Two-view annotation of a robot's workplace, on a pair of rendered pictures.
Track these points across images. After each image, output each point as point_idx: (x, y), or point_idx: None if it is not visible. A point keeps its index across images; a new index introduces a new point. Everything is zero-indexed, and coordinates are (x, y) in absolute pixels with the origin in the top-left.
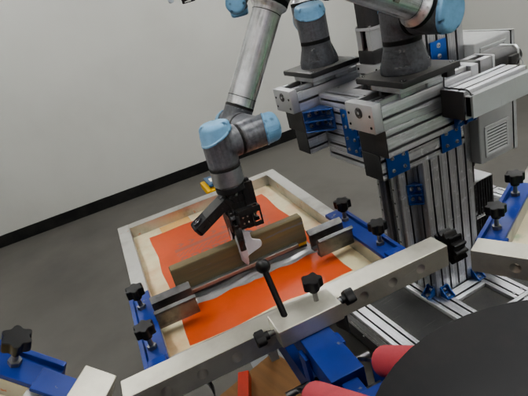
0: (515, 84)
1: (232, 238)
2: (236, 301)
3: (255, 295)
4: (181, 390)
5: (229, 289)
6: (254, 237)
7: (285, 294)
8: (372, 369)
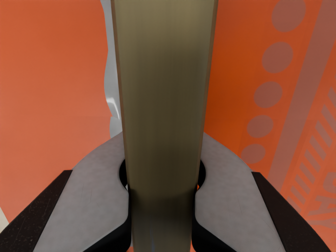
0: None
1: (197, 190)
2: (26, 21)
3: (27, 86)
4: None
5: (106, 23)
6: (133, 249)
7: (0, 149)
8: None
